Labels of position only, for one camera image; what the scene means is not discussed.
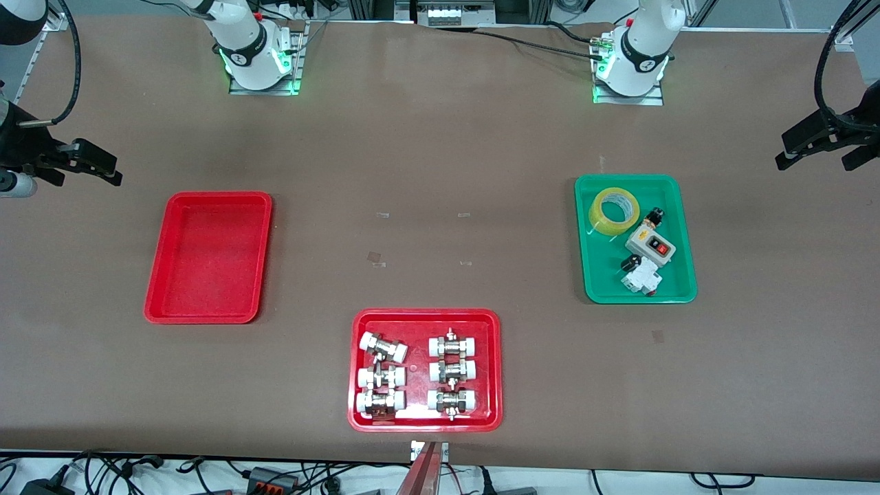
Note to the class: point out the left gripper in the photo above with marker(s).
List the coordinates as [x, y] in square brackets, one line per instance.
[863, 124]

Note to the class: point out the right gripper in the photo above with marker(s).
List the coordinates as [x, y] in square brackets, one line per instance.
[20, 146]

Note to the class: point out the yellow tape roll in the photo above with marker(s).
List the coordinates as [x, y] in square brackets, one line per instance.
[602, 218]

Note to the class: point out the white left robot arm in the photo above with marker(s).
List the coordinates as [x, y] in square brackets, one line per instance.
[636, 48]

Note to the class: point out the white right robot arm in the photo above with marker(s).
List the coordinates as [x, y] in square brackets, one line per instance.
[247, 41]

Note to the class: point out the empty red plastic tray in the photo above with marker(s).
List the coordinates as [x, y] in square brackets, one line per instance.
[206, 275]

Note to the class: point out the green plastic tray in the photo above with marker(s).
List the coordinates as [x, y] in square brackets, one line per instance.
[605, 275]

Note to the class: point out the red tray with fittings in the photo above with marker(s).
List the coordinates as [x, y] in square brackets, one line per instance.
[419, 323]

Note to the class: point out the brass and black connector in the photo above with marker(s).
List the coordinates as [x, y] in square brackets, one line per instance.
[653, 217]

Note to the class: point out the white circuit breaker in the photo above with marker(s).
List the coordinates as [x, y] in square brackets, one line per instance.
[643, 278]

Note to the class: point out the small black knob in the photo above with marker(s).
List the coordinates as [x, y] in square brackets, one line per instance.
[630, 262]

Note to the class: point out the black power adapter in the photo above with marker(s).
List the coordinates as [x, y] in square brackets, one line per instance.
[48, 488]

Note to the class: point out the tilted metal pipe fitting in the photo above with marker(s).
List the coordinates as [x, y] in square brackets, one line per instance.
[383, 347]

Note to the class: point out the metal pipe fitting white caps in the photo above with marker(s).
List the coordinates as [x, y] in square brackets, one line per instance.
[380, 403]
[453, 371]
[452, 401]
[453, 345]
[381, 377]

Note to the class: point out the grey power block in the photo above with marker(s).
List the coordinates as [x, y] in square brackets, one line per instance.
[271, 478]

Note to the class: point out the white terminal block device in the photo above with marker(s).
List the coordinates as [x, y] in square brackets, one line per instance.
[443, 14]

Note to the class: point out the red metal bar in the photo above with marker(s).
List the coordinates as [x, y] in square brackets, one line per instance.
[421, 478]

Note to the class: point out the black plug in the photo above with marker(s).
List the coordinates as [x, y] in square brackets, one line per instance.
[509, 491]

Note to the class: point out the aluminium frame profile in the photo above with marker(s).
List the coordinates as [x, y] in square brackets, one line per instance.
[844, 38]

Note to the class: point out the grey switch box red button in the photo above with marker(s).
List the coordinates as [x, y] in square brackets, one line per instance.
[643, 240]

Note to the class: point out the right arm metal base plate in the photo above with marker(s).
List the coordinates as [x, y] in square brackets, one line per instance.
[297, 62]

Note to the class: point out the small silver bracket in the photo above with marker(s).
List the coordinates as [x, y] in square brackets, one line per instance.
[415, 450]

